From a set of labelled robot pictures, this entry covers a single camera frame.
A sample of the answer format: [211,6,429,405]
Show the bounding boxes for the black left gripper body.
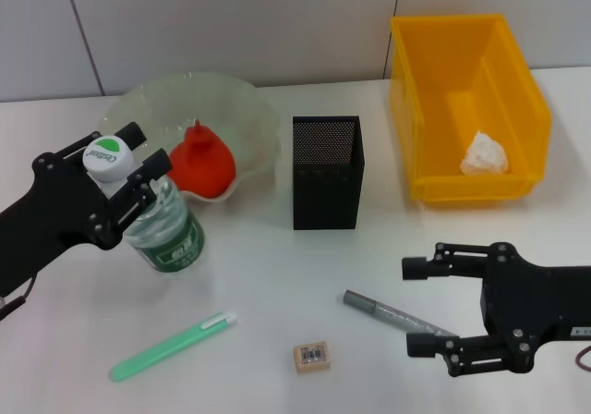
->
[0,147,127,298]

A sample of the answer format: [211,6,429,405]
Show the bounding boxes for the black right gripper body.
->
[479,242,591,373]

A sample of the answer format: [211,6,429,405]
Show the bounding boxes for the red-orange toy orange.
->
[165,118,237,199]

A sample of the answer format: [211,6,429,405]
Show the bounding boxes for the clear water bottle green label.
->
[82,134,206,274]

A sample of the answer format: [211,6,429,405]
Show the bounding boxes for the white paper ball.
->
[460,129,512,176]

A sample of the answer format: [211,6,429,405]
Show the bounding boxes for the green pen white tip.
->
[109,310,239,383]

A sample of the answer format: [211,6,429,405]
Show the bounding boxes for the grey marker pen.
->
[343,289,459,340]

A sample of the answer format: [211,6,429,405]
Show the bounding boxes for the pale green glass fruit plate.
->
[99,71,283,205]

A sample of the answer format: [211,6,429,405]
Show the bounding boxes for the beige eraser with barcode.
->
[293,341,332,374]

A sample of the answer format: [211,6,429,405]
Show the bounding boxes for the black mesh pen holder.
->
[292,115,366,231]

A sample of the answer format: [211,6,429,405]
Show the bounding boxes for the yellow plastic bin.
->
[390,13,554,204]

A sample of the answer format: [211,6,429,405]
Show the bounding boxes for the right gripper cable with connector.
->
[575,343,591,374]

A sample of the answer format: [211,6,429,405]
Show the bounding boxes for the gripper cable with connector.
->
[575,343,591,374]
[0,276,36,322]

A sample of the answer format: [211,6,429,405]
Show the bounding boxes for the left gripper cable with connector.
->
[0,276,36,322]

